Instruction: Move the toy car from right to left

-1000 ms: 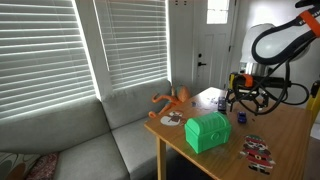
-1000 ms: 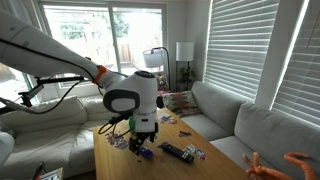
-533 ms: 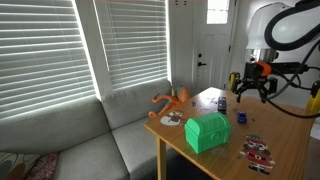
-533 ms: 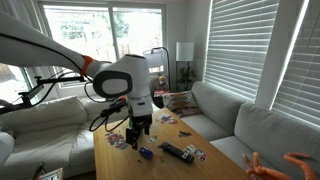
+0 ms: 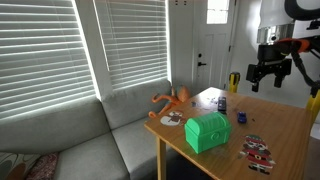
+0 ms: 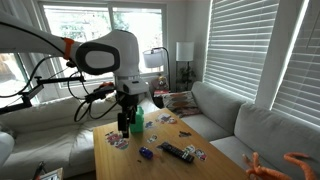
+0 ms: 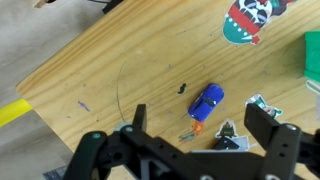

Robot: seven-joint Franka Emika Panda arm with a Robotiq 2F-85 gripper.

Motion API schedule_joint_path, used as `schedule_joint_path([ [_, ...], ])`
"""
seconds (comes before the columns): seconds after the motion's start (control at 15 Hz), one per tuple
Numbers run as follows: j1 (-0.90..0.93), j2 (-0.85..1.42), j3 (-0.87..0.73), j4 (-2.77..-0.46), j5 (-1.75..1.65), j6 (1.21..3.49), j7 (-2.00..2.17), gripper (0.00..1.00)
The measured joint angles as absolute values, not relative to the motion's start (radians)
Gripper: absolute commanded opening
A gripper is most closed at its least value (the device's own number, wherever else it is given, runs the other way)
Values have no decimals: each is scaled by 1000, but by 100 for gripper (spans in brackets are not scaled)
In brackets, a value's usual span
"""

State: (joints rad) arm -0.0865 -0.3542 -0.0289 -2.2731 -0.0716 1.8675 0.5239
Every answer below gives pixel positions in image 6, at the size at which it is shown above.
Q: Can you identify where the red white character sticker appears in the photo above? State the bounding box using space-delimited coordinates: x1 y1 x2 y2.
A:
194 148 208 162

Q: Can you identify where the grey fabric sofa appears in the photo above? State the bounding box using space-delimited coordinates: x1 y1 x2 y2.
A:
179 80 320 180

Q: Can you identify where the black wrist camera orange mount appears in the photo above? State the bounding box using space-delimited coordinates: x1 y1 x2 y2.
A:
84 81 118 105

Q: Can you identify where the narrow white window blind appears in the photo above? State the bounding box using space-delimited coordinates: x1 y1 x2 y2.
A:
271 0 320 128

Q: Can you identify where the orange brown patterned cushion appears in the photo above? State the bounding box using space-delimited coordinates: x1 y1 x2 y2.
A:
162 90 203 119

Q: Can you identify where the small stuffed toy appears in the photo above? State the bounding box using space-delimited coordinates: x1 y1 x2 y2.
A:
151 73 169 91

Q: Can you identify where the green plastic container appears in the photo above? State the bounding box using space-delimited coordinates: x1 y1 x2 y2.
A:
129 105 145 134

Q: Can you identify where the large red green sticker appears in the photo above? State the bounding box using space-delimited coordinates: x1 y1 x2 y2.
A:
104 130 130 151

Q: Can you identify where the white red cartoon sticker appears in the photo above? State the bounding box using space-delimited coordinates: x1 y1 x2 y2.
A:
155 113 178 125

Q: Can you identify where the arc floor lamp white shade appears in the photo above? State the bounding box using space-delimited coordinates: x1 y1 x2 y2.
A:
142 46 172 93

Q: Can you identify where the small dark sticker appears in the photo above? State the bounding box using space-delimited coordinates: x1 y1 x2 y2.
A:
178 130 193 138

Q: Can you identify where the orange rubber tentacle toy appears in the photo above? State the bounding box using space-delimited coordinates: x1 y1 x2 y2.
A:
242 151 318 180

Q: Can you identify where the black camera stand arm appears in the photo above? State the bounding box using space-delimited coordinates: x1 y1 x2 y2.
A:
0 75 86 116

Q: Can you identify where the white framed sliding window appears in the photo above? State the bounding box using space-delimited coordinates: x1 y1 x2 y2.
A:
36 0 168 88

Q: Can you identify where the black remote control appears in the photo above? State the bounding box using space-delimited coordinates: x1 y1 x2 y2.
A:
157 141 195 164

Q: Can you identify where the green potted plant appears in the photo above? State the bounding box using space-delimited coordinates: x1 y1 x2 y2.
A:
176 64 197 92

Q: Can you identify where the floor lamp cylindrical white shade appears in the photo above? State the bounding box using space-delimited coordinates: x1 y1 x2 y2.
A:
175 41 195 93

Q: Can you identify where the white green striped sticker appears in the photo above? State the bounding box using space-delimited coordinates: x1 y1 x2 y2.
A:
182 144 197 155

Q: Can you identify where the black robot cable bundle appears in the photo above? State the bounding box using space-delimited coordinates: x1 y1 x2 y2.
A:
0 54 118 123

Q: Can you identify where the small white green sticker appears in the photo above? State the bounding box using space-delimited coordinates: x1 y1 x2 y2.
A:
146 134 159 144

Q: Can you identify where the blue toy car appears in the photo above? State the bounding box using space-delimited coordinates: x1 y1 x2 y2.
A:
138 146 154 160

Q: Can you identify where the wide white window blind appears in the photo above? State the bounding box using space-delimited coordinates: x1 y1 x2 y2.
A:
203 0 280 103

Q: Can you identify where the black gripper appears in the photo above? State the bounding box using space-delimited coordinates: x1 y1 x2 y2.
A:
116 93 139 139

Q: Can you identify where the white leather sofa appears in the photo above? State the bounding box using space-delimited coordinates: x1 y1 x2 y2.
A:
0 87 161 179

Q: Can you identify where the red box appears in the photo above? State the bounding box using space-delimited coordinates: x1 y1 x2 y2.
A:
153 89 170 98

